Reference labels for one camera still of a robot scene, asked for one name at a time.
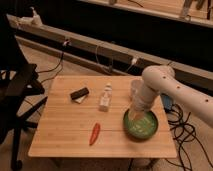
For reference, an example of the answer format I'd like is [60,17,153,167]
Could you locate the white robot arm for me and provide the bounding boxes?
[128,65,213,128]

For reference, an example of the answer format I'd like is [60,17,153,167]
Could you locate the clear small bottle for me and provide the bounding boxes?
[99,83,112,112]

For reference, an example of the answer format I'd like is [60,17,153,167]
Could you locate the black rectangular block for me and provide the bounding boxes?
[70,87,89,100]

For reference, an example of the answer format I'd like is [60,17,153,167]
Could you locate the white plastic cup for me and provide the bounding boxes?
[130,80,142,99]

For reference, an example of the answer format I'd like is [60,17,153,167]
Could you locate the white card under block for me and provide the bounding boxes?
[74,95,88,104]

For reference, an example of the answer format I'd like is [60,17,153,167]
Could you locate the wooden table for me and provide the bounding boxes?
[28,76,177,158]

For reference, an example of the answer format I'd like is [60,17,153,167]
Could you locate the red chili pepper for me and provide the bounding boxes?
[89,123,101,146]

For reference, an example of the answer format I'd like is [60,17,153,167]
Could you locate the green bowl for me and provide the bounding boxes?
[123,109,158,140]

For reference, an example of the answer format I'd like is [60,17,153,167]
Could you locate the blue box on floor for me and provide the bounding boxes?
[161,94,173,111]

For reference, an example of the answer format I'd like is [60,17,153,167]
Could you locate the black office chair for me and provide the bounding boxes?
[0,11,47,171]

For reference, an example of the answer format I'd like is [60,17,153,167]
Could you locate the long metal rail beam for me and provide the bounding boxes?
[7,15,213,91]

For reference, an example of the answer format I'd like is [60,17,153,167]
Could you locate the black floor cables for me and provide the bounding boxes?
[164,103,213,171]

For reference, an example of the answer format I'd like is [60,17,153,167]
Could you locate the white object on rail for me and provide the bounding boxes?
[19,6,43,27]

